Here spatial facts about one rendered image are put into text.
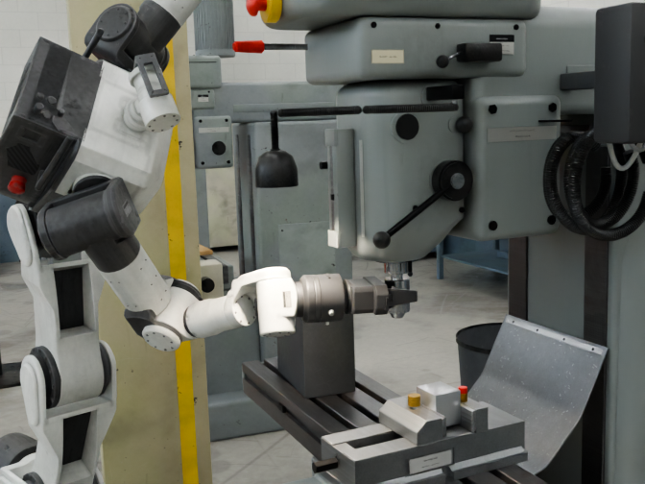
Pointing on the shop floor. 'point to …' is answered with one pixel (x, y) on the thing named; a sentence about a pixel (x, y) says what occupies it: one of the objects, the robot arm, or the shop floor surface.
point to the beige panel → (180, 363)
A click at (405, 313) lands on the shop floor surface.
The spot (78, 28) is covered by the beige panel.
